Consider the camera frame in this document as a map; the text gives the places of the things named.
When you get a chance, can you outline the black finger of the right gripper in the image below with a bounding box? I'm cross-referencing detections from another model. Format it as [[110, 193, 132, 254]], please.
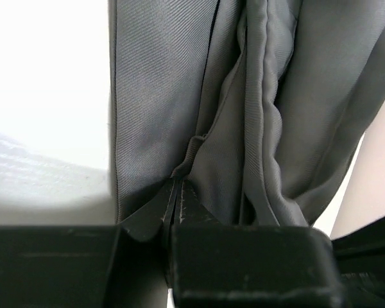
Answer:
[[332, 217, 385, 307]]

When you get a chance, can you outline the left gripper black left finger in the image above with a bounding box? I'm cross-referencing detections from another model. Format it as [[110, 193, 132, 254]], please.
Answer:
[[0, 180, 178, 307]]

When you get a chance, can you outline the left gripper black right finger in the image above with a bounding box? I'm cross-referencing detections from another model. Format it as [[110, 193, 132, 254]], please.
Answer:
[[171, 181, 345, 307]]

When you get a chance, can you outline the grey pleated skirt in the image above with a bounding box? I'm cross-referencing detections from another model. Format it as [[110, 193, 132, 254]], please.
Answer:
[[109, 1, 385, 226]]

